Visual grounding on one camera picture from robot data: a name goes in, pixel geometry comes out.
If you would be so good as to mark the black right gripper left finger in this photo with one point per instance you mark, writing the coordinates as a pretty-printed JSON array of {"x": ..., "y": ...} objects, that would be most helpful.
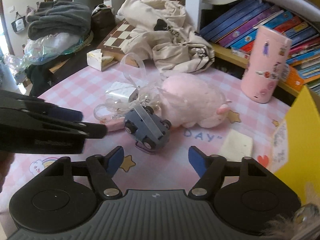
[{"x": 107, "y": 169}]

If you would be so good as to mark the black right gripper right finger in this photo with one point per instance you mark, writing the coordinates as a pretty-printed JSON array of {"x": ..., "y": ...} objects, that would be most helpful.
[{"x": 210, "y": 171}]

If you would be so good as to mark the white eraser block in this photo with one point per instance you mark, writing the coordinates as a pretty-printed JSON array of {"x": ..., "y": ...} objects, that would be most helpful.
[{"x": 236, "y": 146}]

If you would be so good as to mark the grey toy car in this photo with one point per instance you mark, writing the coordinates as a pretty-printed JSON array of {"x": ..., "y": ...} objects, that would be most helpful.
[{"x": 149, "y": 130}]

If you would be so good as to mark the pink flat case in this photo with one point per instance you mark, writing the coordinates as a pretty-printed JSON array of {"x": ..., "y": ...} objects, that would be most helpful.
[{"x": 113, "y": 122}]

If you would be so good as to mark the pink plush pig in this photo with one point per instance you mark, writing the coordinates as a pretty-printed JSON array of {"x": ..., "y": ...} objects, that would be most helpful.
[{"x": 186, "y": 100}]

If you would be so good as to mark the pink checkered table mat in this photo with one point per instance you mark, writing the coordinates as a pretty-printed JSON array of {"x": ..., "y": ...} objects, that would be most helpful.
[{"x": 167, "y": 168}]

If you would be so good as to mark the iridescent plastic bag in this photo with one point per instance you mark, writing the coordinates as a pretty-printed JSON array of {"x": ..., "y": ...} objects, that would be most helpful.
[{"x": 48, "y": 48}]

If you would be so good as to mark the clear plastic wrapping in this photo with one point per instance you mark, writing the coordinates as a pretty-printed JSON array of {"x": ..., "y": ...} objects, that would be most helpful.
[{"x": 121, "y": 96}]

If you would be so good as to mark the yellow cardboard box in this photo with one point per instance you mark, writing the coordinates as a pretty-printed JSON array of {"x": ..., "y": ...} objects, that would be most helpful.
[{"x": 295, "y": 147}]

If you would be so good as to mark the white tissue box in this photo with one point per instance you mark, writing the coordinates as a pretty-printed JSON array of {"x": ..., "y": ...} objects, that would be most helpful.
[{"x": 99, "y": 61}]

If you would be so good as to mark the wooden chess board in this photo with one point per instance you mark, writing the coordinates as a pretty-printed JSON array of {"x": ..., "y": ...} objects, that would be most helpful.
[{"x": 112, "y": 44}]

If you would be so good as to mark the grey folded clothes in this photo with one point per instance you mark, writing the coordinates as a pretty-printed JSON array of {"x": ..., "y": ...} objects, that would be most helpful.
[{"x": 59, "y": 17}]

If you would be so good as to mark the pink sticker cylinder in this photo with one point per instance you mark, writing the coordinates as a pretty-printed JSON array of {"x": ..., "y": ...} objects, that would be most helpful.
[{"x": 266, "y": 64}]

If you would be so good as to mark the orange box on shelf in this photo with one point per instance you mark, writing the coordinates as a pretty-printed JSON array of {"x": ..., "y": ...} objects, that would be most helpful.
[{"x": 291, "y": 77}]

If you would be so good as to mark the beige cloth bag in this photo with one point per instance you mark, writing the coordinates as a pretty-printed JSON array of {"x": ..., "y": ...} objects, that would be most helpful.
[{"x": 162, "y": 33}]

